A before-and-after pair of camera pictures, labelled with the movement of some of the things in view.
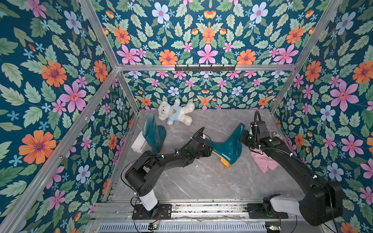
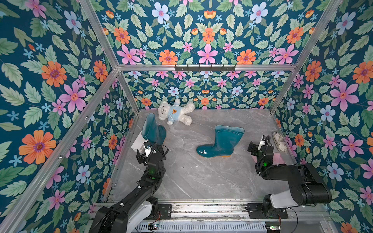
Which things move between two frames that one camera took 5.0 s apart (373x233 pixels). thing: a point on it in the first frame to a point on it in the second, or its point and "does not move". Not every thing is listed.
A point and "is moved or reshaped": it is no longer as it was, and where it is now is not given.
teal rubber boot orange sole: (154, 135) does not move
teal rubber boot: (229, 151) is moved or reshaped
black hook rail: (205, 69) does not move
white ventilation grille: (214, 227) does not move
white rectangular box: (138, 145) does not move
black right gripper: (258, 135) to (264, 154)
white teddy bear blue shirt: (176, 112) does not move
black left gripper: (207, 153) to (141, 159)
